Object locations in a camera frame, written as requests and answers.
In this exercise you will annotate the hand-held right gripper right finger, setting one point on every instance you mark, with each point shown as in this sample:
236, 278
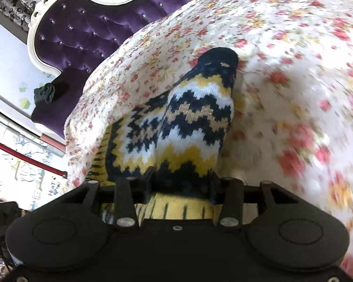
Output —
215, 189

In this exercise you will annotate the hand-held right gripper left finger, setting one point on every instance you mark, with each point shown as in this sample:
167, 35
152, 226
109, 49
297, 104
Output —
149, 182

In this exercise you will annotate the zigzag knit sweater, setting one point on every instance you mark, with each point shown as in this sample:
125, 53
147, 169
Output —
191, 123

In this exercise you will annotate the printed cartoon mat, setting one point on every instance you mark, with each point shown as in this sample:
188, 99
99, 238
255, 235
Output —
14, 176

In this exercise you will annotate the red bar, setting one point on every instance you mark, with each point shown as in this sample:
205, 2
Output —
20, 154

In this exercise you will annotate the floral bedspread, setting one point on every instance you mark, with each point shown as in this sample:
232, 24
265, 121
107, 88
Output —
282, 79

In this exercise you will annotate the dark green cloth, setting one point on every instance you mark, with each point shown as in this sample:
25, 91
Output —
45, 92

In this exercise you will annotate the purple tufted headboard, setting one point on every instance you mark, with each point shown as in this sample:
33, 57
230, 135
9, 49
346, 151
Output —
85, 35

